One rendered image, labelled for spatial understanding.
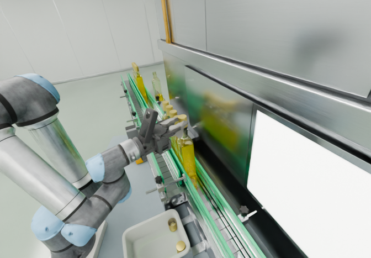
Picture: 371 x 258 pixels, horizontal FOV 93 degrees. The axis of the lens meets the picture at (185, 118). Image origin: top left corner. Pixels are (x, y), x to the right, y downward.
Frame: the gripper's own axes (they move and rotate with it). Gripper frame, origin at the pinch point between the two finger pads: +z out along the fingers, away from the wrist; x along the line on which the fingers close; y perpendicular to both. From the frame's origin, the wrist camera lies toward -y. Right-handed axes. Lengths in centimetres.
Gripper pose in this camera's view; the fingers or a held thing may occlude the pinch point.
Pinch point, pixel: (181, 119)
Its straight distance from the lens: 68.8
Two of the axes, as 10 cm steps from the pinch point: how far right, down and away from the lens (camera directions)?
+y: 0.9, 8.5, 5.2
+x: 6.3, 3.5, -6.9
